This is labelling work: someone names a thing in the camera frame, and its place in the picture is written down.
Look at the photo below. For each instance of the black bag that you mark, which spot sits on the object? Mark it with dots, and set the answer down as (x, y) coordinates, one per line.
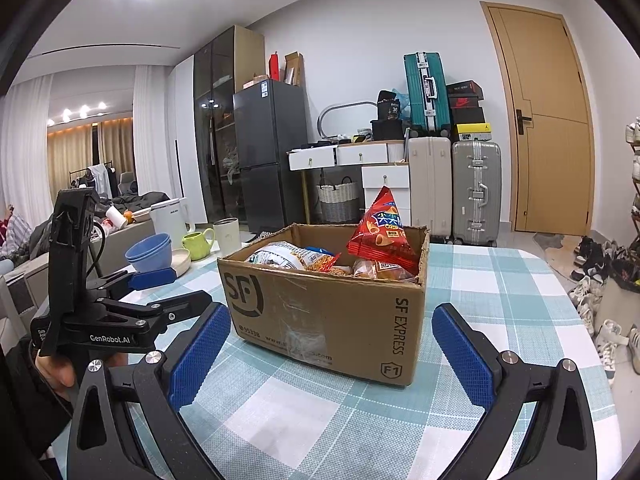
(388, 105)

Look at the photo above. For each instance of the shoe rack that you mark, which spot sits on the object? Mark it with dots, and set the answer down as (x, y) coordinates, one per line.
(635, 175)

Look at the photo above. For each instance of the woven basket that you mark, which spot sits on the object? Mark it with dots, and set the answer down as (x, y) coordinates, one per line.
(339, 202)

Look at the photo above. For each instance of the yellow black shoe box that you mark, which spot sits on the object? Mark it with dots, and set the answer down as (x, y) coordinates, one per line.
(473, 133)

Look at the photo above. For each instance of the beige suitcase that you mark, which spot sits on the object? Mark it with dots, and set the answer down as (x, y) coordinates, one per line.
(430, 190)

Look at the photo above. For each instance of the person's left hand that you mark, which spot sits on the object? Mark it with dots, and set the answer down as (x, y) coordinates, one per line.
(55, 370)

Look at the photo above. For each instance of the grey ottoman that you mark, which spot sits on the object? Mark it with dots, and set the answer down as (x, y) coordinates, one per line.
(120, 240)

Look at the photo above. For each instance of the white cup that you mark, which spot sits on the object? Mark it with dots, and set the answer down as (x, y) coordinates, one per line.
(226, 237)

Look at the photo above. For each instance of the wooden door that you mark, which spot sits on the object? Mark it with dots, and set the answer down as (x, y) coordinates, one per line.
(545, 110)

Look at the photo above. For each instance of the white curtain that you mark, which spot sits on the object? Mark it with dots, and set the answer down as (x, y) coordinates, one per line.
(152, 130)
(25, 145)

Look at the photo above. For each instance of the black white patterned rug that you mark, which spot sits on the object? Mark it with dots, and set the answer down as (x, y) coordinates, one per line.
(265, 237)

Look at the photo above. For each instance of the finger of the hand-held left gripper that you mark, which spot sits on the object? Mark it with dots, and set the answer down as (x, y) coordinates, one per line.
(187, 305)
(152, 277)

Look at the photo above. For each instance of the dark glass cabinet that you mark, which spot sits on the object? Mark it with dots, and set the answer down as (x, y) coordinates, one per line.
(215, 125)

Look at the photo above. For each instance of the flat cardboard box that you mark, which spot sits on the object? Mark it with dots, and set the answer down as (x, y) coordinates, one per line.
(255, 81)

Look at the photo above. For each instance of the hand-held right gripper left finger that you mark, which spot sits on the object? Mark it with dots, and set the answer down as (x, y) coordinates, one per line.
(197, 355)

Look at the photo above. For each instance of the cream plate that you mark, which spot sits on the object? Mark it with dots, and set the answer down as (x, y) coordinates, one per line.
(181, 262)

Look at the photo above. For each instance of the dark grey refrigerator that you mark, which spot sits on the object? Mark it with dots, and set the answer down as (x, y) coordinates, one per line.
(270, 150)

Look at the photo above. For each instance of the white orange noodle snack packet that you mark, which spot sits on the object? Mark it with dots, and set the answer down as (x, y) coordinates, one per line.
(280, 255)

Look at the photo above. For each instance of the grey sofa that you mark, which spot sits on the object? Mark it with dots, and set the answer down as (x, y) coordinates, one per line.
(25, 275)

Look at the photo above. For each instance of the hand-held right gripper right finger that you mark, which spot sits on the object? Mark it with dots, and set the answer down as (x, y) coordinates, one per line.
(462, 355)

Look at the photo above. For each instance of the tall open cardboard box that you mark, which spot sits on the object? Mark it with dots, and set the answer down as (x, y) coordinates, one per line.
(294, 67)

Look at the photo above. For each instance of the blue bowl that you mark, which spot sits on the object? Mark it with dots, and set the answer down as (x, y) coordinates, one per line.
(150, 266)
(147, 245)

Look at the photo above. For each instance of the brown cardboard box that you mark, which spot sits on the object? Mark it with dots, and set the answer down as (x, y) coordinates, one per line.
(325, 310)

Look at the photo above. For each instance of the silver suitcase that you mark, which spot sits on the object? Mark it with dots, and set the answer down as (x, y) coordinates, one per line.
(476, 195)

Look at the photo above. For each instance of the plain black shoe box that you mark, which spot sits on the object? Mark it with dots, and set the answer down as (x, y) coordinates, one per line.
(468, 116)

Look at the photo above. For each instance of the clothes rack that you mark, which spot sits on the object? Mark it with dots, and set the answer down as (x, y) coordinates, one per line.
(95, 175)

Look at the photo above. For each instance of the grey doormat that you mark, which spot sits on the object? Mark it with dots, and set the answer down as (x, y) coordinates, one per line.
(550, 245)

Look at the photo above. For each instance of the white desk with drawers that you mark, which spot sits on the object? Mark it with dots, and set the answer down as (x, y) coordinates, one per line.
(362, 154)

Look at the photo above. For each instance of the white electric kettle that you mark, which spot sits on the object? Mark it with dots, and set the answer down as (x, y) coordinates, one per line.
(167, 217)

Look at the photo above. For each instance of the person's left forearm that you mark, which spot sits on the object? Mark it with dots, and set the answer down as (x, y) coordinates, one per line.
(30, 410)

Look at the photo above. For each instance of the oval mirror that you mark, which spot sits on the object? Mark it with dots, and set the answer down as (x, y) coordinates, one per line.
(321, 120)

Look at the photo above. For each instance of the white paper roll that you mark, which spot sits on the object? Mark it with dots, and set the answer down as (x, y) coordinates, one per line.
(115, 216)

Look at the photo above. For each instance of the black storage box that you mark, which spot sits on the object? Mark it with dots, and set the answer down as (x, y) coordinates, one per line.
(387, 130)

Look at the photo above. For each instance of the dark jacket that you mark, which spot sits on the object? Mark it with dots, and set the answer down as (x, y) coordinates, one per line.
(145, 200)

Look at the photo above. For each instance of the red chips bag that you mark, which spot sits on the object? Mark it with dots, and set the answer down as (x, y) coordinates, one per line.
(380, 230)

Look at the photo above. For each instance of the blue plastic bag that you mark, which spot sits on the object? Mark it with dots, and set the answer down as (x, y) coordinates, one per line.
(404, 105)

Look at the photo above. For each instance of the red black shoe box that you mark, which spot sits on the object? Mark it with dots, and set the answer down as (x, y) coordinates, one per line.
(466, 102)

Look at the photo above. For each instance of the clear bread packet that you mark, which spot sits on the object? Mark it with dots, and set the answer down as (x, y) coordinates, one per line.
(375, 269)

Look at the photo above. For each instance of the white wardrobe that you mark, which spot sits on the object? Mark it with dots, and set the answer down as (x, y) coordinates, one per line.
(185, 125)

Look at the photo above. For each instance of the beige curtain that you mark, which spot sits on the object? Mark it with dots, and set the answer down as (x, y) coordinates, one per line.
(65, 155)

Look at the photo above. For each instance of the teal suitcase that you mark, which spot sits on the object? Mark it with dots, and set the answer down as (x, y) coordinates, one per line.
(425, 90)

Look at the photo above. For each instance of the green mug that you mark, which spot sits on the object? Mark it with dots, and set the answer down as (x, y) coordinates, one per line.
(196, 246)

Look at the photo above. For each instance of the pile of shoes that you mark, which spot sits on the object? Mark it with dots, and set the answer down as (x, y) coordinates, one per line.
(605, 340)

